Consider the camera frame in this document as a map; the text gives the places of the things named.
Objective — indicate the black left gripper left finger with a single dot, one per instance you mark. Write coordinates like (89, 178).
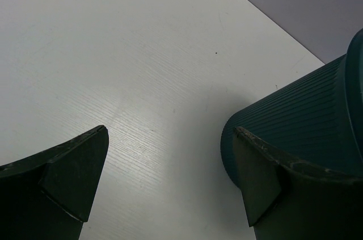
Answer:
(49, 195)

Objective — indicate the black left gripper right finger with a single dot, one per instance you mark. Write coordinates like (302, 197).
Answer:
(286, 197)

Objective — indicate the dark teal plastic bin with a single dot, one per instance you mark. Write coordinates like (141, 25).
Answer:
(317, 118)

